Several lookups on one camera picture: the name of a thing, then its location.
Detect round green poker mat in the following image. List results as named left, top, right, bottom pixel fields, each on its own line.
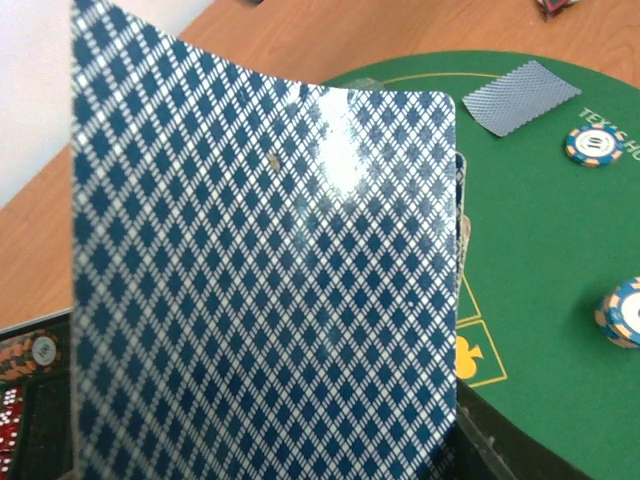
left=319, top=49, right=640, bottom=479

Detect deck of playing cards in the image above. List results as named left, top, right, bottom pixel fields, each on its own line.
left=71, top=1, right=457, bottom=479

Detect white blue chip stack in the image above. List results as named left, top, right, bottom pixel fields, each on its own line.
left=594, top=276, right=639, bottom=350
left=564, top=124, right=625, bottom=168

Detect poker chips in case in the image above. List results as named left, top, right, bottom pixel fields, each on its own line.
left=1, top=329, right=63, bottom=382

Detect red dice row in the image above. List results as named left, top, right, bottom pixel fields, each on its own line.
left=0, top=386, right=24, bottom=479

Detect aluminium poker case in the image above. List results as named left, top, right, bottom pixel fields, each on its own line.
left=1, top=309, right=73, bottom=479

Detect dealt blue-backed playing card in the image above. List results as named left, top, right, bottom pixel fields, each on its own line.
left=462, top=60, right=582, bottom=137

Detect clear round dealer button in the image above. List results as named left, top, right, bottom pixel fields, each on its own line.
left=343, top=78, right=385, bottom=91

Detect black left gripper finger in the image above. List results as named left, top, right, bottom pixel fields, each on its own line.
left=453, top=380, right=589, bottom=480

